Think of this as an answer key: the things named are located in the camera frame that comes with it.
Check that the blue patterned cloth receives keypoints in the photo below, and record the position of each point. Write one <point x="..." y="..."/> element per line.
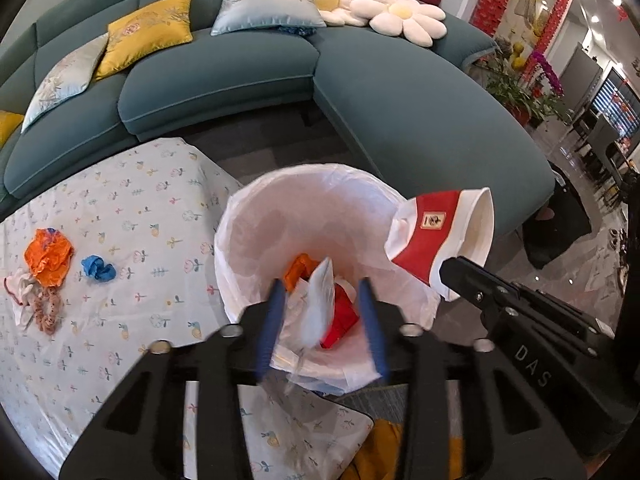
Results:
<point x="297" y="30"/>

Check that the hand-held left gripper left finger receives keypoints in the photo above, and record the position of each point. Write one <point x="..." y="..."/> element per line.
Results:
<point x="267" y="340"/>

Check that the green potted plant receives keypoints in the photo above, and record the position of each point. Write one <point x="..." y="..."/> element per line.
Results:
<point x="515" y="90"/>

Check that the black bag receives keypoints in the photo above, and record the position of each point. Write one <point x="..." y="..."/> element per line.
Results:
<point x="560" y="230"/>

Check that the red and white paper cup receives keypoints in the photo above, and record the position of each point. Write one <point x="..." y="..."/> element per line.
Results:
<point x="430" y="250"/>

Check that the pink scrunchie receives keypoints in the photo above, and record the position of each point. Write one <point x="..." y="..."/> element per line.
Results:
<point x="47" y="310"/>

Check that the teal sofa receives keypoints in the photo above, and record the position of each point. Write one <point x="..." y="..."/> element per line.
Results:
<point x="400" y="110"/>

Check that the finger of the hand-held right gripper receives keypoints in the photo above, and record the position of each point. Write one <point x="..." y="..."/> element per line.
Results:
<point x="470" y="280"/>

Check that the yellow cloth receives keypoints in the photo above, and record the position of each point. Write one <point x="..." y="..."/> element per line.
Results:
<point x="380" y="452"/>

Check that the white cloth with pink trim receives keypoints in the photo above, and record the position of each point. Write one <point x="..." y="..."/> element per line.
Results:
<point x="20" y="292"/>

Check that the orange plastic bag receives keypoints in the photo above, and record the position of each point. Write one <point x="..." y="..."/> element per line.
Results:
<point x="299" y="270"/>
<point x="47" y="257"/>

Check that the red wrapper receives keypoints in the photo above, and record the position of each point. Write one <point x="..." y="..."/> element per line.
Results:
<point x="341" y="321"/>

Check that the pink orchid plant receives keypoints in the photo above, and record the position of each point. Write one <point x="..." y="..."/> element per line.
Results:
<point x="547" y="72"/>

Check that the yellow embroidered pillow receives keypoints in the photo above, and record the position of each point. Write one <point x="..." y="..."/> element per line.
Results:
<point x="145" y="35"/>
<point x="7" y="126"/>

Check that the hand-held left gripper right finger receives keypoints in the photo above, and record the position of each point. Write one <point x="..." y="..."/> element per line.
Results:
<point x="375" y="330"/>

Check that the trash bin with white bag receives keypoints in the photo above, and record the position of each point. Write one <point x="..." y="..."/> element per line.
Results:
<point x="300" y="200"/>

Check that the light blue embroidered pillow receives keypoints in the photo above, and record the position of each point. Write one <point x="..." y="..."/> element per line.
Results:
<point x="65" y="80"/>
<point x="270" y="7"/>

